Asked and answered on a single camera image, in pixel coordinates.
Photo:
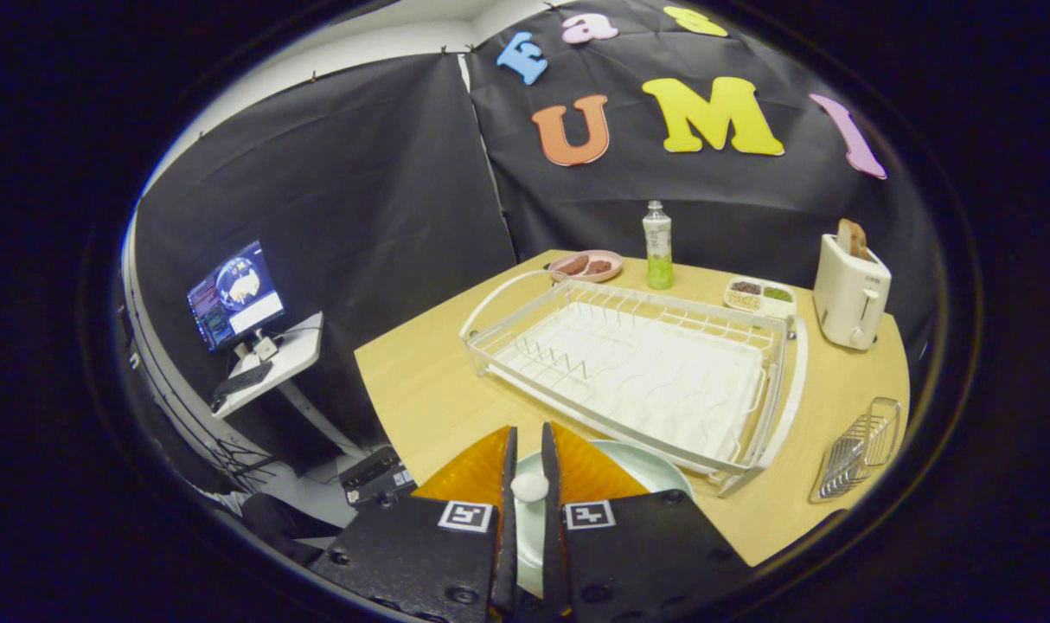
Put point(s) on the computer monitor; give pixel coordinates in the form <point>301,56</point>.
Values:
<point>235,294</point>

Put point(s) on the clear bottle with green liquid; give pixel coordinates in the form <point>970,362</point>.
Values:
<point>658,251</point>

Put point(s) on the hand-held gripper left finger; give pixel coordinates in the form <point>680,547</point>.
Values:
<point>508,459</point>

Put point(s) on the cream toaster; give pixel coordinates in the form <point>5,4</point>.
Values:
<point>849,298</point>

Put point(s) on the white side desk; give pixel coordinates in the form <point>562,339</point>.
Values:
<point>296,346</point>

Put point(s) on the small pink plate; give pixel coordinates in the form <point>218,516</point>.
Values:
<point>607,275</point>

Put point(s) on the toast slice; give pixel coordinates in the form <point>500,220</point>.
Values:
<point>852,238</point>

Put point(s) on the brown sausage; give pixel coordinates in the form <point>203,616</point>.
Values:
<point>573,264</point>
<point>598,267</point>

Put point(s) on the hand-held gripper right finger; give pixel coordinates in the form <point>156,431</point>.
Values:
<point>549,536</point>

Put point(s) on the black keyboard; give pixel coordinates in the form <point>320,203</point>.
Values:
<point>241,382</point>

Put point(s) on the white divided snack dish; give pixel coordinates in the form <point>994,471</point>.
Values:
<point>758,297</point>

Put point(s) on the black box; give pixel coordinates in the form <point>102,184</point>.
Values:
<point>376,476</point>

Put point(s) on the pale green plate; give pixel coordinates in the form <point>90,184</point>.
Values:
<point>650,472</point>

